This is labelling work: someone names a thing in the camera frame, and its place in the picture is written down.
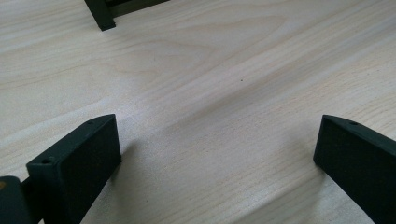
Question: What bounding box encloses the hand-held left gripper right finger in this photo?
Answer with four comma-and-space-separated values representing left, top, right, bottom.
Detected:
313, 114, 396, 224

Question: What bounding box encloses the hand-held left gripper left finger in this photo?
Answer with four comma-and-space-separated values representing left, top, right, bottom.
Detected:
25, 113, 122, 224

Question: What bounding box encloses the black two-tier metal rack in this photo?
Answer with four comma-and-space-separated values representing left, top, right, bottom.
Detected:
83, 0, 171, 32

